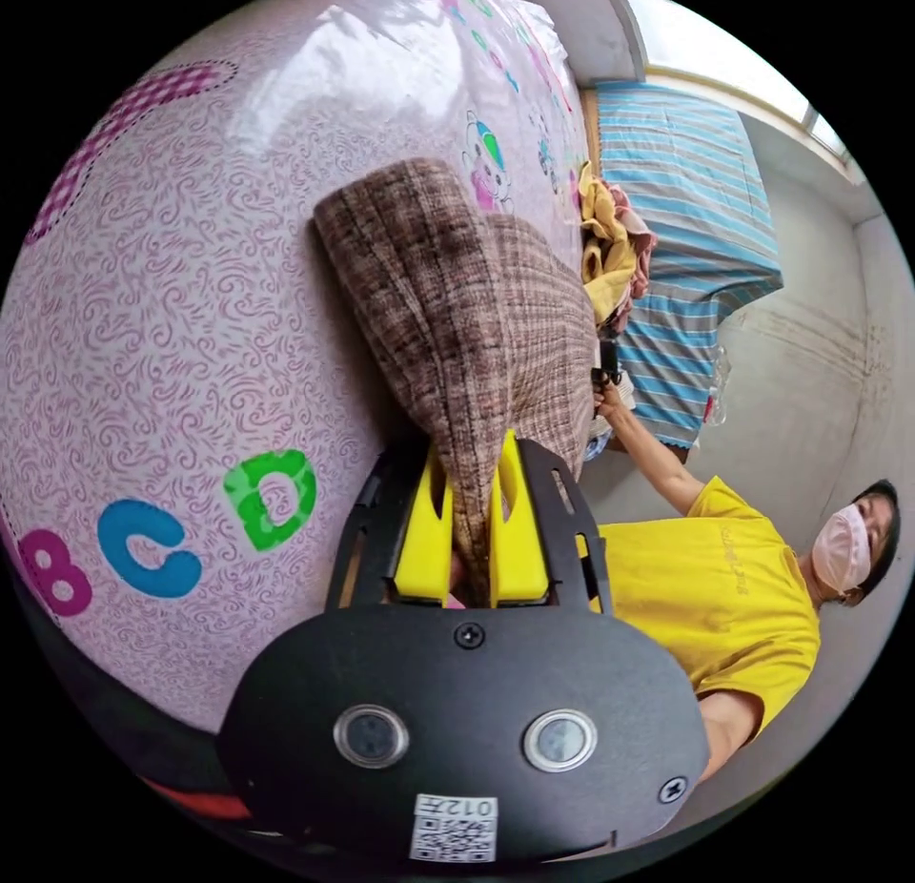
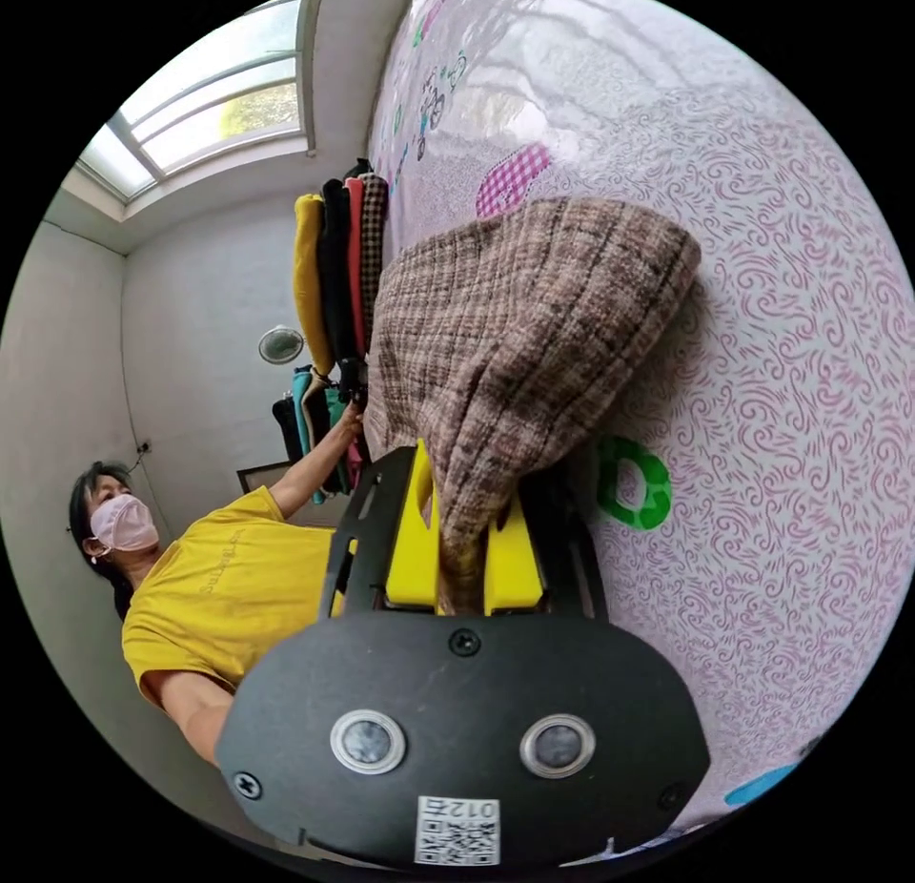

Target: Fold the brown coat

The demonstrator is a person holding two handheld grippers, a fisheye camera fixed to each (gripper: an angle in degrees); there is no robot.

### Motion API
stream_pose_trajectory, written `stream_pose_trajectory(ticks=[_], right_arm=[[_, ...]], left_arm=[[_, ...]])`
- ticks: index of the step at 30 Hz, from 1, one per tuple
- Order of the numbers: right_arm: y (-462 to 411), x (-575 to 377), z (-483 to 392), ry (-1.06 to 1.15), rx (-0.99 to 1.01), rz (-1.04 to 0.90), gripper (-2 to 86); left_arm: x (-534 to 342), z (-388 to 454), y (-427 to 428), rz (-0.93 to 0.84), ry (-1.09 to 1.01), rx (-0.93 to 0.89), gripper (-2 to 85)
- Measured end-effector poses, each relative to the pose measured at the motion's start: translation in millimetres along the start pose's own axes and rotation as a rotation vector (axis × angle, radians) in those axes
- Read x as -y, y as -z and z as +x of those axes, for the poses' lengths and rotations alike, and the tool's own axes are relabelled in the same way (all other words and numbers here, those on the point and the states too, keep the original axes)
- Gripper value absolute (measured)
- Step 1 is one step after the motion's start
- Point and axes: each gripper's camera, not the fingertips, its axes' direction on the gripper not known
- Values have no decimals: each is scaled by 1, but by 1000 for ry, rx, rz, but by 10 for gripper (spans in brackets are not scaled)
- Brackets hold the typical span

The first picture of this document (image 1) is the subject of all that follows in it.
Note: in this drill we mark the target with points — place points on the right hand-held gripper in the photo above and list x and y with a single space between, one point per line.
609 359

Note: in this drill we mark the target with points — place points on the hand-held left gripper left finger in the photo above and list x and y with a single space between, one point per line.
423 540

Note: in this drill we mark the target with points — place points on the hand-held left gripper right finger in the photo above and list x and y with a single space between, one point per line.
520 554

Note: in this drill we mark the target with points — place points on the brown woven coat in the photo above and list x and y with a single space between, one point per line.
457 304

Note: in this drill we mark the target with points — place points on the person's right forearm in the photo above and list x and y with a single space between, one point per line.
658 461

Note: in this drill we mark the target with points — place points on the person's right hand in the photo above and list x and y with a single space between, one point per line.
607 399

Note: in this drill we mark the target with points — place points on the pile of clothes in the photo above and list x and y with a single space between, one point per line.
607 232

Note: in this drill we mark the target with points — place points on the bed with striped sheet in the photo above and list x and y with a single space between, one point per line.
686 182

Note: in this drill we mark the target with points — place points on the person's body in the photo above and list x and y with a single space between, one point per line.
715 597

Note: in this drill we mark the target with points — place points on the bed with pink printed sheet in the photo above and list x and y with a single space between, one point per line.
179 325

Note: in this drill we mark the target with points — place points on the window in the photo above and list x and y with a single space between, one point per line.
715 39

